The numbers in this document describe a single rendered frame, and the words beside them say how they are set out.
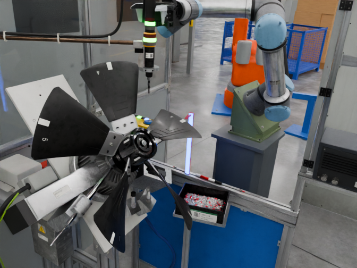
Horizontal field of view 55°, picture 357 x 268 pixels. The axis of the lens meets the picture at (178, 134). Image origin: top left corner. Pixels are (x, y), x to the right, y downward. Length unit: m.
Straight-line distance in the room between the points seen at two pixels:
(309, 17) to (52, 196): 8.42
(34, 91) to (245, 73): 3.93
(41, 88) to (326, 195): 2.47
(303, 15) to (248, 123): 7.48
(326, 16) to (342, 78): 6.25
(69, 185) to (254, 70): 4.12
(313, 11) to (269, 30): 7.77
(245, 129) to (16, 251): 1.37
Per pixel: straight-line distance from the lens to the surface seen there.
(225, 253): 1.89
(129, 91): 1.30
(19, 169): 1.62
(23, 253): 2.12
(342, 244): 2.97
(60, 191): 1.15
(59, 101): 1.09
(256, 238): 1.75
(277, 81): 1.53
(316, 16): 9.07
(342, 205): 3.21
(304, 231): 2.96
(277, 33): 1.37
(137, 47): 1.19
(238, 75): 5.04
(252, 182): 1.87
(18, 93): 1.38
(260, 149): 1.75
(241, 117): 1.82
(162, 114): 1.50
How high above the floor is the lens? 1.74
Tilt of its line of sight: 24 degrees down
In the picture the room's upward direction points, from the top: 3 degrees clockwise
